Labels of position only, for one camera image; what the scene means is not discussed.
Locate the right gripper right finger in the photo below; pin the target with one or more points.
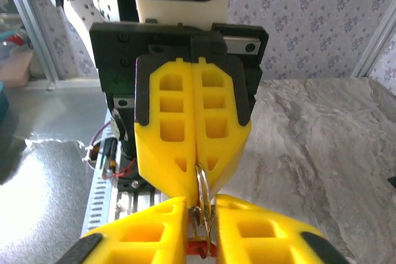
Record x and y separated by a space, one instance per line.
263 239

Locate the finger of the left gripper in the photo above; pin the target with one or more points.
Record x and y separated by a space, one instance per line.
167 146
226 143

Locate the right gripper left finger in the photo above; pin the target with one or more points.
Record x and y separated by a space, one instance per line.
139 236

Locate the brass key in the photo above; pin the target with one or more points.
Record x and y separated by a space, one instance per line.
194 219

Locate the red plastic key tag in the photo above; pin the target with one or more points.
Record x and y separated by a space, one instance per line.
198 250

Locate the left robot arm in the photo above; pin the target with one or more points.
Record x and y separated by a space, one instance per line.
83 7

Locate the grey metal panel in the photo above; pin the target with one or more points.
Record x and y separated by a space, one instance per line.
46 183

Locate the pink box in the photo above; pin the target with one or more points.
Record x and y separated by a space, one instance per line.
15 69

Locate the teal container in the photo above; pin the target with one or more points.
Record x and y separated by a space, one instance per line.
3 100

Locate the wide aluminium frame rail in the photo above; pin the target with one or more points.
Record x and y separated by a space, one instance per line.
139 205

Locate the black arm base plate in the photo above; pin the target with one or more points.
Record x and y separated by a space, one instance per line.
133 183

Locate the aluminium table edge rail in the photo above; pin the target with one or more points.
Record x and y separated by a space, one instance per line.
71 84

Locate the aluminium frame post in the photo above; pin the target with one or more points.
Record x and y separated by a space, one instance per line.
31 29
374 44

